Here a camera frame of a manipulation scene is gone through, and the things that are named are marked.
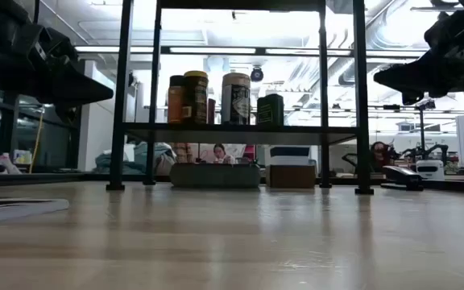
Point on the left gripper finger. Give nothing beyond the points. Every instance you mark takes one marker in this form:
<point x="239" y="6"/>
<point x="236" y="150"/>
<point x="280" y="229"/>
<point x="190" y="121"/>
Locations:
<point x="79" y="88"/>

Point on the grey storage box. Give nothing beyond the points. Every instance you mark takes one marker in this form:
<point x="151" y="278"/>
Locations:
<point x="216" y="175"/>

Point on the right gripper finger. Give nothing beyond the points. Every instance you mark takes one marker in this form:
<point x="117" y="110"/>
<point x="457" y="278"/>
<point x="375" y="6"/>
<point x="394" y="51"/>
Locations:
<point x="413" y="80"/>

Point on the Yellowstone picture book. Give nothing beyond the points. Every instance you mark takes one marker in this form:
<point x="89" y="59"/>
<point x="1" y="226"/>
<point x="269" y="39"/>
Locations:
<point x="14" y="207"/>

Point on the black-framed wooden shelf unit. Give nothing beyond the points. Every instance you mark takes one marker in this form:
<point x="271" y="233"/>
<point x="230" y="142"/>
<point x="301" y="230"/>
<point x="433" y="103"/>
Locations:
<point x="120" y="100"/>

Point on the grey fabric pile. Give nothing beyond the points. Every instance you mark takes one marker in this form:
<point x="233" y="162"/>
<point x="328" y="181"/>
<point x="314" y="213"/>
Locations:
<point x="151" y="157"/>

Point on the yellow stick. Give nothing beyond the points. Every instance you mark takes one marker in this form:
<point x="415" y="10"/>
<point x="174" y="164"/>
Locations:
<point x="36" y="141"/>

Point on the dark green spice tin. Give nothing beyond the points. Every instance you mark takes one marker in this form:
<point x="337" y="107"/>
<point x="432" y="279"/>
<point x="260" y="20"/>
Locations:
<point x="270" y="110"/>

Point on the white box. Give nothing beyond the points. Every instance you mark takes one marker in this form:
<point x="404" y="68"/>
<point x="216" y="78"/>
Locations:
<point x="290" y="155"/>

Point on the large jar tan lid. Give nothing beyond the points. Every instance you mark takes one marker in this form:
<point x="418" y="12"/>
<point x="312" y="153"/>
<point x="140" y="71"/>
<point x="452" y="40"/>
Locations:
<point x="236" y="100"/>

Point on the dark spice jar yellow lid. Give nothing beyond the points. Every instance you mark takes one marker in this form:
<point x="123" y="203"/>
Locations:
<point x="196" y="100"/>

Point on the person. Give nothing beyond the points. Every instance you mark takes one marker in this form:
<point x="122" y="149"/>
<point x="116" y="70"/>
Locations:
<point x="220" y="155"/>

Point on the brown cardboard box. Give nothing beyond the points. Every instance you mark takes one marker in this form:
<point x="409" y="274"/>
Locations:
<point x="290" y="176"/>

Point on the black stapler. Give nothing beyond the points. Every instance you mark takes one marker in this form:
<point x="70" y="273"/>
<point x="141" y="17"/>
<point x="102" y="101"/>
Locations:
<point x="403" y="175"/>

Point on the black table frame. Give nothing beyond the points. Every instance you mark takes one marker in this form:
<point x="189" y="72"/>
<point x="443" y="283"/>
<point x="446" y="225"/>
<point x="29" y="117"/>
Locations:
<point x="55" y="179"/>

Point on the ceiling security camera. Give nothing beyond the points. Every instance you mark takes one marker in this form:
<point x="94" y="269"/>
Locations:
<point x="257" y="74"/>

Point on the white camera device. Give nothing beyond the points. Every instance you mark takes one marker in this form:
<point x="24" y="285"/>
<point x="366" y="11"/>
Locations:
<point x="430" y="169"/>

